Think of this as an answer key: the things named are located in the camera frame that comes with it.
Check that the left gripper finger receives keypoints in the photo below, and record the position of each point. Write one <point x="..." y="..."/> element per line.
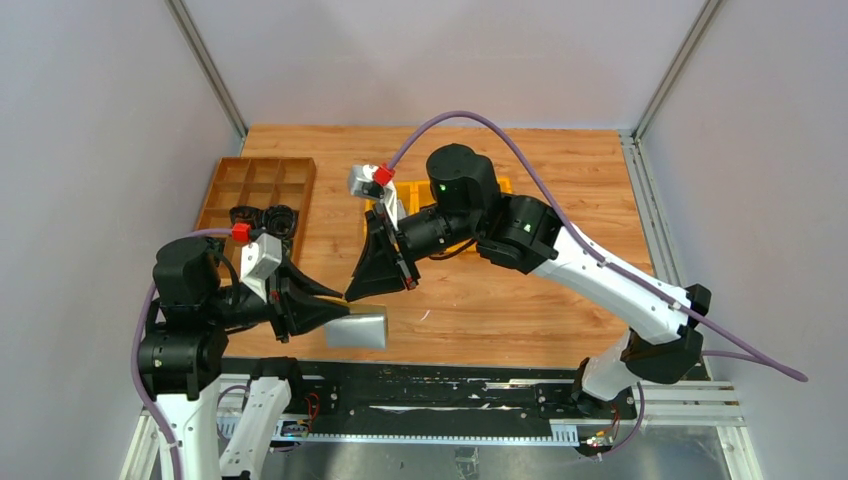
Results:
<point x="306" y="283"/>
<point x="305" y="314"/>

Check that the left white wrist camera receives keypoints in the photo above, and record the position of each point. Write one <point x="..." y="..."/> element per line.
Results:
<point x="259" y="261"/>

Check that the yellow bin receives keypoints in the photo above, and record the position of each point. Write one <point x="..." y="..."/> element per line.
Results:
<point x="368" y="205"/>
<point x="421" y="196"/>
<point x="505" y="185"/>

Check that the right yellow bin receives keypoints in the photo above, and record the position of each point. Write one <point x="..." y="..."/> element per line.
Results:
<point x="505" y="185"/>

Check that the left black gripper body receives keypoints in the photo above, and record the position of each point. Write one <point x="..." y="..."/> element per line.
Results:
<point x="285" y="312"/>

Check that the wooden compartment tray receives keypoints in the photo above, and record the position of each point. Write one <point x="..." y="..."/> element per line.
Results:
<point x="260" y="182"/>

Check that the middle yellow bin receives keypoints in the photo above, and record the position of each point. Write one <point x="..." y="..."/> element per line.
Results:
<point x="421" y="196"/>

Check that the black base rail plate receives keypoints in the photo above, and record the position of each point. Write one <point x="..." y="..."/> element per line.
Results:
<point x="384" y="399"/>

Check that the yellow leather card holder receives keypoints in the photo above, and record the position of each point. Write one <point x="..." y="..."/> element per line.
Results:
<point x="366" y="327"/>

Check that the left yellow bin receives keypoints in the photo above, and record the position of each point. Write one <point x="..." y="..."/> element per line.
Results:
<point x="368" y="205"/>

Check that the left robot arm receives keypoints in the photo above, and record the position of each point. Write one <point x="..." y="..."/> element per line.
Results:
<point x="196" y="301"/>

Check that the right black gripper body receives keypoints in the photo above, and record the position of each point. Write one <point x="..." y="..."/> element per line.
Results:
<point x="395" y="244"/>

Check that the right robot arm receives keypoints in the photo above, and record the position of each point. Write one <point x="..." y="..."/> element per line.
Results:
<point x="524" y="234"/>

